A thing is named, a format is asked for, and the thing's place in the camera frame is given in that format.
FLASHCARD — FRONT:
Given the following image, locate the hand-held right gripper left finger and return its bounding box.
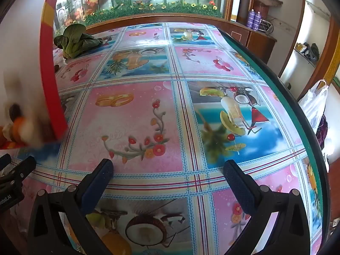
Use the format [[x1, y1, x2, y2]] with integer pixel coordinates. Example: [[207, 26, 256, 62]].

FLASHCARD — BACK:
[[28, 159, 115, 255]]

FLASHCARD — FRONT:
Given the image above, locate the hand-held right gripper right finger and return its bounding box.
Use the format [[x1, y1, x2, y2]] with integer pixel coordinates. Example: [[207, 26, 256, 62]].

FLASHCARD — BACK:
[[223, 160, 311, 255]]

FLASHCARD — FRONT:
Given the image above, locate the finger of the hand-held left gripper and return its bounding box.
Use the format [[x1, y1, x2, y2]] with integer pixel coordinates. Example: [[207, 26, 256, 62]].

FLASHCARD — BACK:
[[0, 153, 11, 171], [0, 156, 36, 192]]

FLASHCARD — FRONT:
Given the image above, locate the red cardboard box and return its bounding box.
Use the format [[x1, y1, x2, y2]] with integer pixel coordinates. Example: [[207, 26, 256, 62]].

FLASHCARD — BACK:
[[0, 0, 69, 149]]

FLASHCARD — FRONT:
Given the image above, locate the dark purple bundle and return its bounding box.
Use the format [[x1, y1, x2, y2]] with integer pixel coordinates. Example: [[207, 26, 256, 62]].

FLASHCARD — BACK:
[[315, 115, 330, 149]]

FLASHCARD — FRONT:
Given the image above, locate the white plastic bag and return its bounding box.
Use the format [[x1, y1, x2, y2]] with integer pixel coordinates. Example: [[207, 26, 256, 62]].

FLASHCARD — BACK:
[[297, 80, 328, 133]]

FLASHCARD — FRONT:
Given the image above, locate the green bok choy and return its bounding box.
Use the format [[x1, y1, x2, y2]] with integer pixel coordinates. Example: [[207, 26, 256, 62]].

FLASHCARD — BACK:
[[54, 23, 103, 59]]

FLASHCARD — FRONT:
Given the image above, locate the fruit print tablecloth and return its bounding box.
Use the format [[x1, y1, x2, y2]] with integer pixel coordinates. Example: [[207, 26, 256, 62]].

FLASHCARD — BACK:
[[16, 23, 323, 255]]

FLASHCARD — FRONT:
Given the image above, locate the wicker basket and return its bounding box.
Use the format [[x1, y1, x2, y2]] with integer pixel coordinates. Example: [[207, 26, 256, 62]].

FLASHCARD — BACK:
[[252, 0, 282, 22]]

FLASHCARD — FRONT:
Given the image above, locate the metal wire rack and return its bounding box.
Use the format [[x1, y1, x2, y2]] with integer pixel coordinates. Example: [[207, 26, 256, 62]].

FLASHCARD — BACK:
[[259, 18, 274, 34]]

